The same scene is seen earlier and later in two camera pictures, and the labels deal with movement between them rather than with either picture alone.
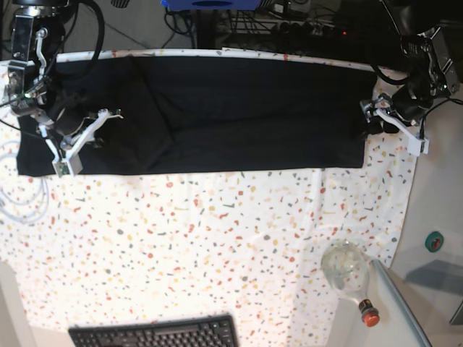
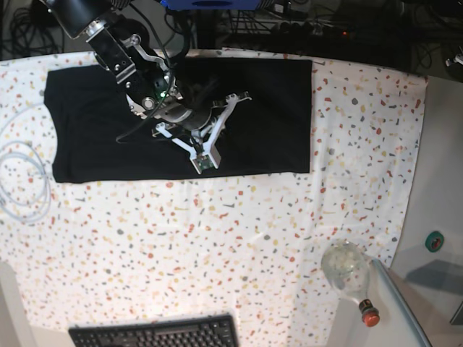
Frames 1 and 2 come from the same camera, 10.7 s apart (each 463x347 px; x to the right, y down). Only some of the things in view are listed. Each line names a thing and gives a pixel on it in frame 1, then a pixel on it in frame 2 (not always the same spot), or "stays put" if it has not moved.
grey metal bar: x=419 y=332 stays put
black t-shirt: x=189 y=115 stays put
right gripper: x=381 y=105 → x=458 y=58
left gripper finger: x=118 y=114 → x=232 y=99
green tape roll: x=434 y=241 stays put
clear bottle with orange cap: x=346 y=267 stays put
